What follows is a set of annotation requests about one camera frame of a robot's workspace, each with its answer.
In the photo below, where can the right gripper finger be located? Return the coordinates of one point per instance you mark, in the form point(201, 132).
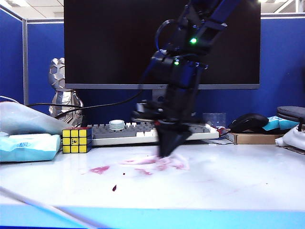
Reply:
point(179, 140)
point(166, 143)

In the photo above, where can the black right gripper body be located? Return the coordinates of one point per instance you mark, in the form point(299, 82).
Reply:
point(178, 114)

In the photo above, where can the pink stained wet wipe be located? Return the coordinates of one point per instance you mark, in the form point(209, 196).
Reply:
point(176, 163)

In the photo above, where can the translucent white tape roll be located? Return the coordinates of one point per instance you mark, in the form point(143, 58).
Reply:
point(116, 124)

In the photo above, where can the black computer mouse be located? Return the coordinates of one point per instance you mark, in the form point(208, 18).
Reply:
point(250, 121)

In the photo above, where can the grey fabric zip case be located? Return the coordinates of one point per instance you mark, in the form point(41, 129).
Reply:
point(293, 112)

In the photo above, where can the light blue wet wipes pack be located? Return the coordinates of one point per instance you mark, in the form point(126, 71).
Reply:
point(28, 149)

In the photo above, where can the grey aluminium partition frame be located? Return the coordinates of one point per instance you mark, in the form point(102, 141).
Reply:
point(25, 59)

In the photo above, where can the cyan paper package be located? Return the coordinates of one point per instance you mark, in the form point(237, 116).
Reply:
point(276, 122)

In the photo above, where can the clear glass cup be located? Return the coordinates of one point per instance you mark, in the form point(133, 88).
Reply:
point(214, 119)

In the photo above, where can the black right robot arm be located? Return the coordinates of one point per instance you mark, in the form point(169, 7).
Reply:
point(209, 23)

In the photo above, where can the white and grey keyboard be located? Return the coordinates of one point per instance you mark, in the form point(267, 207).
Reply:
point(114, 140)

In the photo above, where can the Rubik's cube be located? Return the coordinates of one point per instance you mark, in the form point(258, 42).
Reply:
point(76, 140)

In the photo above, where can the silver faceted figurine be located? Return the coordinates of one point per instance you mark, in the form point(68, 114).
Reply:
point(64, 100)

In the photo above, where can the black AOC computer monitor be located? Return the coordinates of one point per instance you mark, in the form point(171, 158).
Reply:
point(107, 47)

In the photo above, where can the flat brown cardboard box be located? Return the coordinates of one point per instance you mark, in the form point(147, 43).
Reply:
point(255, 138)

